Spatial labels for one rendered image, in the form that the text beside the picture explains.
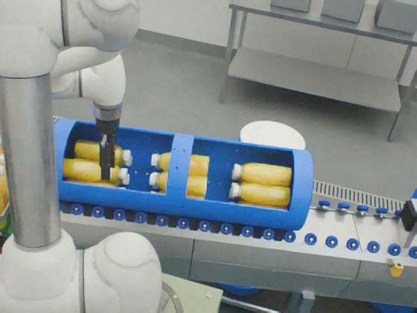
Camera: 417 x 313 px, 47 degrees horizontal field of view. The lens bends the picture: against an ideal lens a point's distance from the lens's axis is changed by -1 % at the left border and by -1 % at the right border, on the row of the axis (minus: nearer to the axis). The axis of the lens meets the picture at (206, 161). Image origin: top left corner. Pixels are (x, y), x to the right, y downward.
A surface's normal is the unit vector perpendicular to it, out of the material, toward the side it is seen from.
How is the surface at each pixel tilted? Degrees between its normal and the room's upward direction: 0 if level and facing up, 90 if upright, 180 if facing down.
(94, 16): 105
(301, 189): 50
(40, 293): 75
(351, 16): 90
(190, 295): 1
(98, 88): 89
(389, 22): 90
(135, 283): 70
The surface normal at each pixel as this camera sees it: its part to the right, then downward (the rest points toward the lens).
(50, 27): 0.33, 0.69
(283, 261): -0.03, 0.29
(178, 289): 0.11, -0.78
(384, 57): -0.25, 0.56
